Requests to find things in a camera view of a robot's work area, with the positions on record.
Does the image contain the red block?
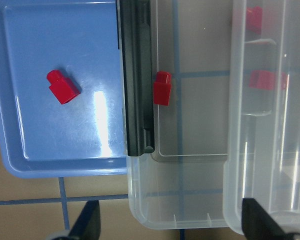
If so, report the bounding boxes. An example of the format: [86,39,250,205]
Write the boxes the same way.
[245,6,263,35]
[153,71,172,106]
[46,69,80,105]
[248,70,277,90]

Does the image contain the blue plastic tray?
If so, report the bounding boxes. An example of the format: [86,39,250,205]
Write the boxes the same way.
[0,0,127,178]

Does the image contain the clear plastic box lid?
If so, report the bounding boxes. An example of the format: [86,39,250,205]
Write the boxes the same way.
[223,0,300,234]

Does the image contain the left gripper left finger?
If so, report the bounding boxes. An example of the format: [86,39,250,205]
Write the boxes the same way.
[47,200,101,240]

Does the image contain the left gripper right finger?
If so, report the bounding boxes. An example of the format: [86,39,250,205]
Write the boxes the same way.
[241,198,300,240]

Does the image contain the clear plastic storage box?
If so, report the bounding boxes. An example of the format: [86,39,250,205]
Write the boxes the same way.
[127,0,233,230]

